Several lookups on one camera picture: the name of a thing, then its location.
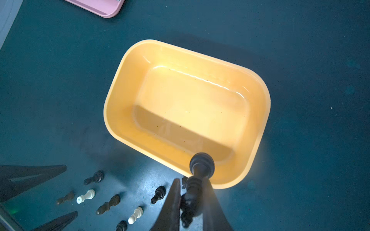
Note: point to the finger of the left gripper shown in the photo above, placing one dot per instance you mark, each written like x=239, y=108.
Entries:
x=59, y=223
x=18, y=179

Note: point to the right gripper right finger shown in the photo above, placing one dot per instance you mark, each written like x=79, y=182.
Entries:
x=213, y=216

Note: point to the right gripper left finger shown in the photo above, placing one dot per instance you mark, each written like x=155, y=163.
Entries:
x=169, y=217

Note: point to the black pawn chess piece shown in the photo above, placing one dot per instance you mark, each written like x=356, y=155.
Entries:
x=160, y=193

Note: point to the black king chess piece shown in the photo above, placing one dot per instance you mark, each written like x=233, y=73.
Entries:
x=201, y=166

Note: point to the brown bishop chess piece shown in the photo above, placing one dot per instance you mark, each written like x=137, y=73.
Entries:
x=115, y=200

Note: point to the white rook chess piece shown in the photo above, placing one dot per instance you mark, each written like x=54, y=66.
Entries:
x=90, y=194

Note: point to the black bishop chess piece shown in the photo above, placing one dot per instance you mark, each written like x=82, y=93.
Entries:
x=97, y=178

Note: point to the yellow plastic storage box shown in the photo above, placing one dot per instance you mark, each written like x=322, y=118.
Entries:
x=170, y=103

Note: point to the brown pawn left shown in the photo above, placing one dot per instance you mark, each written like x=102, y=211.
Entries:
x=68, y=197

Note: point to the white pawn upper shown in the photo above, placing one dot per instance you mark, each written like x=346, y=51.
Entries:
x=138, y=212

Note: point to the black pawn pair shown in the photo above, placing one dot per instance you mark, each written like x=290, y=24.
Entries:
x=122, y=226

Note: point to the pink tray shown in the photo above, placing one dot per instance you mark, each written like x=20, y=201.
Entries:
x=103, y=8

